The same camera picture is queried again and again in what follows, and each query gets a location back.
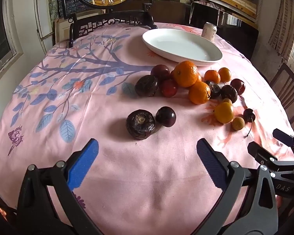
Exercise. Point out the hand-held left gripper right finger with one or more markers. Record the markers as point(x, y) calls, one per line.
point(210, 164)

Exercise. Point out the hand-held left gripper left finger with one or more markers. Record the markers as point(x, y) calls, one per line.
point(84, 164)

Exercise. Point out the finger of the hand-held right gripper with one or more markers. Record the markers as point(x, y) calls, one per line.
point(284, 137)
point(259, 151)

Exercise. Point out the small tan longan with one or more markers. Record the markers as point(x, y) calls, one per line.
point(238, 123)

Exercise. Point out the dark red cherry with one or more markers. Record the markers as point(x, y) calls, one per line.
point(165, 116)
point(249, 114)

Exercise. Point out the yellow round citrus fruit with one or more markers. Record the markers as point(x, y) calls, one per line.
point(224, 112)

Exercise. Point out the red cherry tomato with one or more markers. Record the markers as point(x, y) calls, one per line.
point(169, 88)

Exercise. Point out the white oval plate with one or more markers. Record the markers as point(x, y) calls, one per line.
point(181, 46)

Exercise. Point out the dark wooden chair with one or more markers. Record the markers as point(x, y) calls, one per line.
point(288, 88)

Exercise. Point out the pink floral tablecloth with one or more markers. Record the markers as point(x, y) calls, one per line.
point(142, 176)

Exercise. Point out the dark red plum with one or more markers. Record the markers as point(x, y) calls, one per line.
point(160, 71)
point(238, 86)

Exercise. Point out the small smooth orange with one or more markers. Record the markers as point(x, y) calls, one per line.
point(224, 74)

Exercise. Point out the large mandarin orange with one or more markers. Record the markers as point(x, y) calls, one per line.
point(185, 74)

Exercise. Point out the pale drink can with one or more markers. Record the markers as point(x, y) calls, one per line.
point(209, 31)

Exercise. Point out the black glossy cabinet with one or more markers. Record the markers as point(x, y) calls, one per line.
point(205, 14)

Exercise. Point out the white framed window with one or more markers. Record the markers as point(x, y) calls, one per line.
point(0, 44)

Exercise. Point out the wall shelf with wooden boards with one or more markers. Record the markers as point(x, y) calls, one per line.
point(235, 2)

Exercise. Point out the blue patterned wall hanging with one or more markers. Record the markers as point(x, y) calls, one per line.
point(71, 3)

